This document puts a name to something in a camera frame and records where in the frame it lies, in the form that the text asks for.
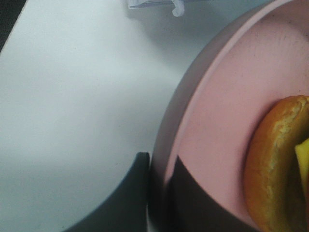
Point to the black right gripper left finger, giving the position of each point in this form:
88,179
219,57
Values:
125,209

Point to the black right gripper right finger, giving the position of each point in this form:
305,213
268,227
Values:
193,210

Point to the burger with lettuce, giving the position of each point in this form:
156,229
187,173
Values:
273,190

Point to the pink round plate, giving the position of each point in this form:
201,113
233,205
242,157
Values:
260,58

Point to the white microwave door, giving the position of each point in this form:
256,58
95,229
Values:
11,9

